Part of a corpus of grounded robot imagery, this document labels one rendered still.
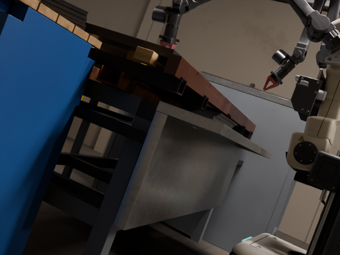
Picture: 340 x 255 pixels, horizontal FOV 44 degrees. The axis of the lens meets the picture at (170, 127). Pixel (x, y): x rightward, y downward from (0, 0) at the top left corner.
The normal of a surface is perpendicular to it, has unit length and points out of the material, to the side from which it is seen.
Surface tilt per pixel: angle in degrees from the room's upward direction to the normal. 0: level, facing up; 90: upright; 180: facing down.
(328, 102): 90
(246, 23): 90
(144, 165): 90
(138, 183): 90
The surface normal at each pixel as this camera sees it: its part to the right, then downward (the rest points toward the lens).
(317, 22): -0.14, -0.30
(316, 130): -0.39, -0.15
